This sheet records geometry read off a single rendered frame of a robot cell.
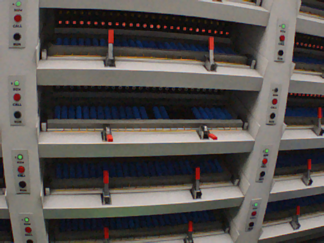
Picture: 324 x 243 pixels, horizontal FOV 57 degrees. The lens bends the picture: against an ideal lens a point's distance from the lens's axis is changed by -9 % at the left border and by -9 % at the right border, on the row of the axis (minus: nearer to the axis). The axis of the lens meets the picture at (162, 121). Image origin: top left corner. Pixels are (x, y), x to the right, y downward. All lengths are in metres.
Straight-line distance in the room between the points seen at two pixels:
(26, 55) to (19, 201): 0.38
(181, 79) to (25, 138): 0.42
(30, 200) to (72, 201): 0.12
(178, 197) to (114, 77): 0.40
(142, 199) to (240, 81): 0.43
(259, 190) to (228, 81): 0.38
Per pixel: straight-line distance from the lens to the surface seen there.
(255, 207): 1.09
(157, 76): 0.82
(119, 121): 0.87
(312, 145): 1.14
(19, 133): 0.83
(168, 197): 0.96
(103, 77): 0.79
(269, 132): 0.99
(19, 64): 0.79
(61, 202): 0.92
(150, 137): 0.87
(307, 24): 1.03
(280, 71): 0.97
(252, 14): 0.91
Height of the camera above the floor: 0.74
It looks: 15 degrees down
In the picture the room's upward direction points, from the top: 4 degrees clockwise
